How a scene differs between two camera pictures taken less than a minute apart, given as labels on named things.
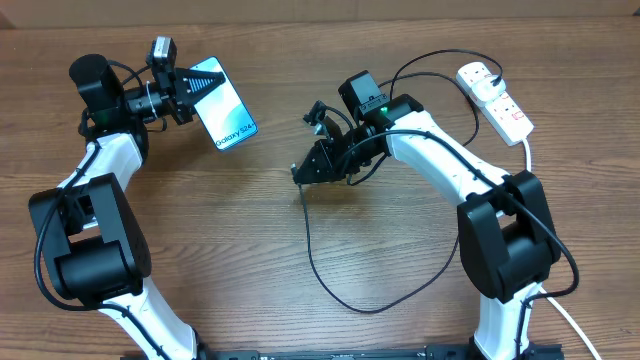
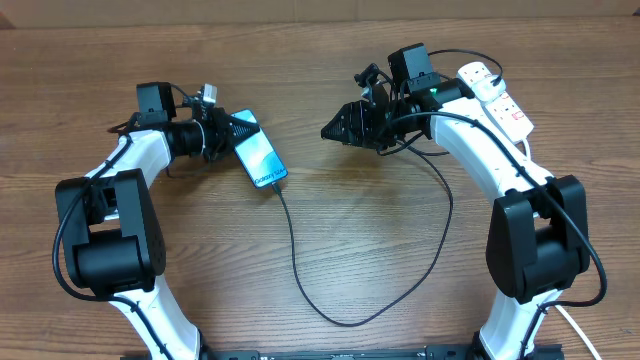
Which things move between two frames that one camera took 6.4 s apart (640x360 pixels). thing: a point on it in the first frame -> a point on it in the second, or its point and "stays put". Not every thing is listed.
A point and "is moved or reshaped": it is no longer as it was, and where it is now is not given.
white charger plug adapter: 484,90 stays put
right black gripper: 324,155 -> 360,129
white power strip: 503,113 stays put
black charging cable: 500,72 -> 417,282
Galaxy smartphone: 222,111 is moved or reshaped
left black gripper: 184,79 -> 223,138
